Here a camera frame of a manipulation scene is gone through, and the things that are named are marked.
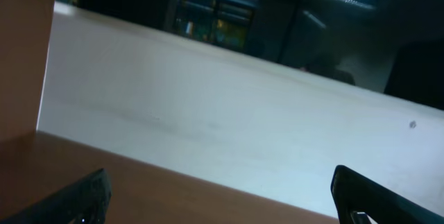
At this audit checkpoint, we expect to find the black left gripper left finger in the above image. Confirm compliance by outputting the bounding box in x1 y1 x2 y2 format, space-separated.
1 169 112 224

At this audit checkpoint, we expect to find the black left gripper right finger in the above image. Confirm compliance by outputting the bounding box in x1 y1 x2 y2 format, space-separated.
330 165 443 224

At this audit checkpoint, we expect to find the dark background shelf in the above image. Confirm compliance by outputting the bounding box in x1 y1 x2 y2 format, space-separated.
171 0 257 52

